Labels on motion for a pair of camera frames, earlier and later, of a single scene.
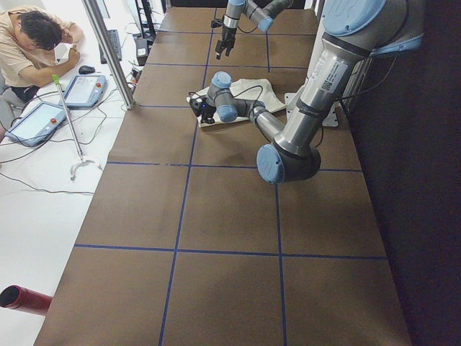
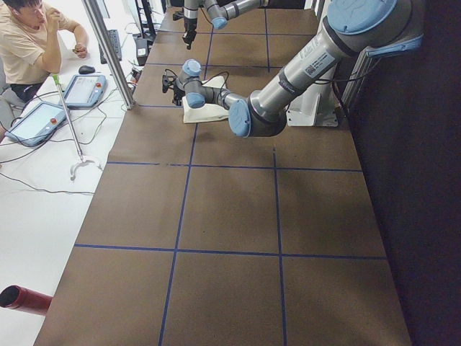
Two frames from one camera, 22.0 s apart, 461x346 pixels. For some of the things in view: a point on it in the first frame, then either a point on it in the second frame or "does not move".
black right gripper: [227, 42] -> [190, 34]
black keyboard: [115, 41] does not move
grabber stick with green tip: [57, 81] does not move
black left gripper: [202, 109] -> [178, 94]
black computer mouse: [86, 70] does not move
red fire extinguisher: [25, 299] does not move
